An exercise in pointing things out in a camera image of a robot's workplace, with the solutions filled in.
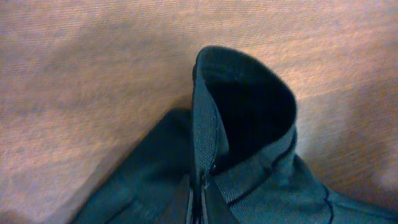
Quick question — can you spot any black t-shirt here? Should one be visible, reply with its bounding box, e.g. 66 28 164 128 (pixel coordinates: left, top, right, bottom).
73 46 397 223

